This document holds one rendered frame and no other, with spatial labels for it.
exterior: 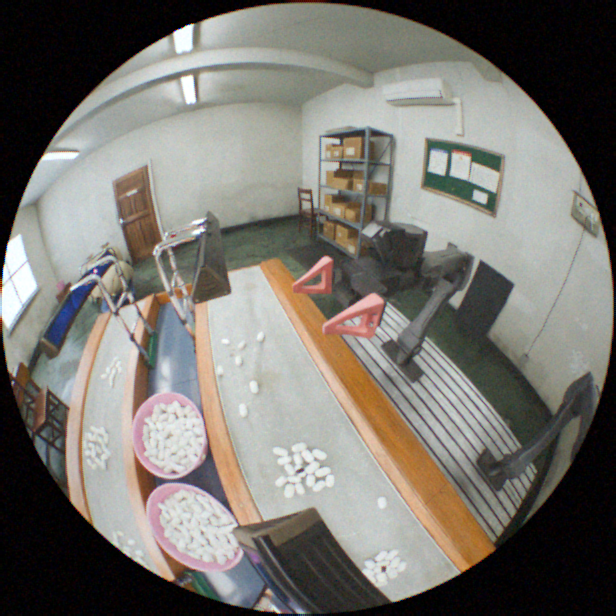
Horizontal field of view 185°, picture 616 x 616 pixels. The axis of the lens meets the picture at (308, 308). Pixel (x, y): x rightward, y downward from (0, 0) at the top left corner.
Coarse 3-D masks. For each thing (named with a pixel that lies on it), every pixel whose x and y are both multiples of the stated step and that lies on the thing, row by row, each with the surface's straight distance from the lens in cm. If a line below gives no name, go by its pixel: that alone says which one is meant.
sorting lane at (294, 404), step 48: (240, 288) 96; (240, 336) 72; (288, 336) 69; (240, 384) 61; (288, 384) 58; (240, 432) 55; (288, 432) 53; (336, 432) 53; (336, 480) 51; (384, 480) 54; (336, 528) 53; (384, 528) 56; (432, 576) 72
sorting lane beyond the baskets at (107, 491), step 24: (120, 312) 132; (120, 336) 111; (96, 360) 114; (120, 360) 97; (96, 384) 102; (120, 384) 88; (96, 408) 95; (120, 408) 82; (96, 432) 90; (120, 432) 79; (96, 456) 88; (120, 456) 77; (96, 480) 89; (120, 480) 77; (96, 504) 91; (120, 504) 79; (96, 528) 96; (120, 528) 82
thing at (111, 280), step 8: (120, 264) 326; (128, 264) 341; (112, 272) 319; (128, 272) 326; (104, 280) 322; (112, 280) 313; (128, 280) 322; (112, 288) 314; (120, 288) 312; (112, 296) 312
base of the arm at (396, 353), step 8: (384, 344) 79; (392, 344) 80; (384, 352) 78; (392, 352) 78; (400, 352) 72; (392, 360) 76; (400, 360) 74; (408, 360) 73; (400, 368) 75; (408, 368) 76; (416, 368) 77; (408, 376) 74; (416, 376) 75
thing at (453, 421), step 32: (352, 320) 87; (384, 320) 92; (384, 384) 70; (416, 384) 75; (448, 384) 82; (416, 416) 69; (448, 416) 77; (480, 416) 86; (448, 448) 73; (480, 448) 82; (512, 448) 97; (448, 480) 72; (480, 480) 81; (512, 480) 96; (480, 512) 84; (512, 512) 100
